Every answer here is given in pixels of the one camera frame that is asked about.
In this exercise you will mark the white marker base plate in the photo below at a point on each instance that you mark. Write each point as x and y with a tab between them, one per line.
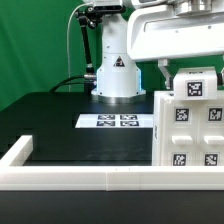
114	121

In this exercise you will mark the white cabinet body box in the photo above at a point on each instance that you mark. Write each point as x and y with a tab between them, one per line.
159	99

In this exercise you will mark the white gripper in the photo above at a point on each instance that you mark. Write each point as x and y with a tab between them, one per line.
162	31

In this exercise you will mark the white U-shaped fence frame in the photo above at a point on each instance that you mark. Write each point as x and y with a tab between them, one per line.
16	175

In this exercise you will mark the white cabinet top block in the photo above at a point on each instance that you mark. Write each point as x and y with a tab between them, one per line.
195	84

